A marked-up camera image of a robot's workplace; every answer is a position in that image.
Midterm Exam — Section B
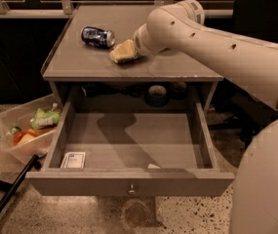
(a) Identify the dark round roll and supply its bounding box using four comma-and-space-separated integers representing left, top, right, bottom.
169, 82, 188, 99

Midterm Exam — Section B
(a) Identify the clear plastic bin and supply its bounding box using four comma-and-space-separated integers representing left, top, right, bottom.
0, 95, 59, 164

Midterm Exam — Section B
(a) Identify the blue pepsi can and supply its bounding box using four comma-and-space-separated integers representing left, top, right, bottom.
81, 26, 115, 49

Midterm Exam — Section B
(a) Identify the open grey top drawer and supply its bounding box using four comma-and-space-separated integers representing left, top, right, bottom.
27, 102, 234, 197

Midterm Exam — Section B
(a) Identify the dark tape roll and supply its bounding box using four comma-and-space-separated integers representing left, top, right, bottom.
144, 85, 169, 107

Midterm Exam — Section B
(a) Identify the metal railing frame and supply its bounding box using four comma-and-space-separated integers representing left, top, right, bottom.
0, 0, 234, 20

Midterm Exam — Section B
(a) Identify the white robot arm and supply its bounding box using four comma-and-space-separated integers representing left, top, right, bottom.
110, 0, 278, 234

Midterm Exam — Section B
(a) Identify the grey cabinet with drawer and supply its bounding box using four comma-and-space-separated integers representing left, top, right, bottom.
25, 4, 235, 198

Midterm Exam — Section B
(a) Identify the white card in drawer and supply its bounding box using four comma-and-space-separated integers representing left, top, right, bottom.
60, 152, 85, 169

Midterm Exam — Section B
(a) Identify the green chip bag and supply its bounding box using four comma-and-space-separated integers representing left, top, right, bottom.
30, 108, 60, 129

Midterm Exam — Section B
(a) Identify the metal drawer knob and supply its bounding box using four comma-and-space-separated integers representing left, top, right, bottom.
128, 184, 137, 196

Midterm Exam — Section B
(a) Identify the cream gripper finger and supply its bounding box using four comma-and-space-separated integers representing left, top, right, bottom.
109, 39, 139, 63

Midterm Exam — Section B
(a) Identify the black office chair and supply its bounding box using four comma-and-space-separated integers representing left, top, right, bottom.
206, 0, 278, 144

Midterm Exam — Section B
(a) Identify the black metal stand leg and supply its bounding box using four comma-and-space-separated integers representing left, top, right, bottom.
0, 155, 41, 214

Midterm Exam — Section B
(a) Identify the small white paper scrap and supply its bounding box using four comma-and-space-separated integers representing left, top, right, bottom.
147, 164, 161, 169

